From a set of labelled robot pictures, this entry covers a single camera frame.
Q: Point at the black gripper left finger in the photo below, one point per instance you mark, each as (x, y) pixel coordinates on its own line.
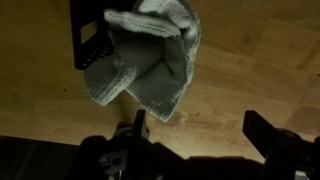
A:
(140, 122)

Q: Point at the black perforated box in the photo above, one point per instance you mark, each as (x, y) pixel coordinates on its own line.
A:
(88, 53)

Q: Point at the grey-white cloth towel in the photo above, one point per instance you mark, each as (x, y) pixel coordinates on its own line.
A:
(146, 63)

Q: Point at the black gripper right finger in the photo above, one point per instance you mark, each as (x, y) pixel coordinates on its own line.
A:
(260, 131)

